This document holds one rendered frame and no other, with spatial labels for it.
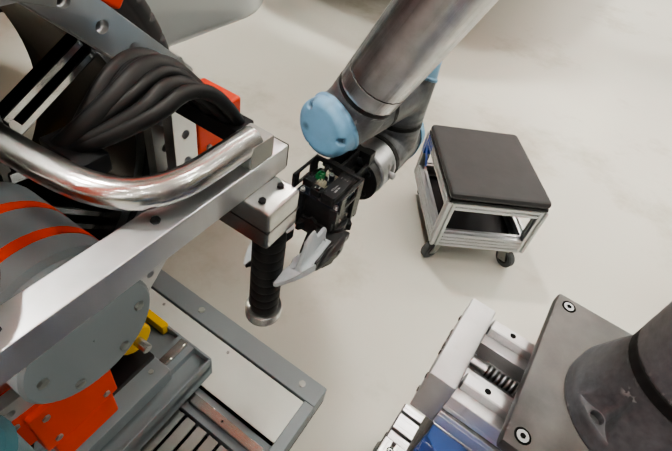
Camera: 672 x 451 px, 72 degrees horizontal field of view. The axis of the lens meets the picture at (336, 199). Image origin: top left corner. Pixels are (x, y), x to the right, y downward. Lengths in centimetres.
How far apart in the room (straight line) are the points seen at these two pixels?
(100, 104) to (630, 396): 53
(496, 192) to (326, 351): 74
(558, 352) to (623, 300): 145
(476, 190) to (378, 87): 110
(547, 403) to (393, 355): 96
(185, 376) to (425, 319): 77
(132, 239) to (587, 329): 51
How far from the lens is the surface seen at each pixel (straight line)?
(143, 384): 115
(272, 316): 58
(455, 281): 172
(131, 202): 36
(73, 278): 36
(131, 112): 42
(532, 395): 55
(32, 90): 63
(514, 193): 161
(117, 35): 52
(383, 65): 47
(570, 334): 62
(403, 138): 67
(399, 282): 163
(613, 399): 53
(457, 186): 153
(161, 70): 43
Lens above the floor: 125
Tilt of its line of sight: 43 degrees down
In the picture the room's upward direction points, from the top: 12 degrees clockwise
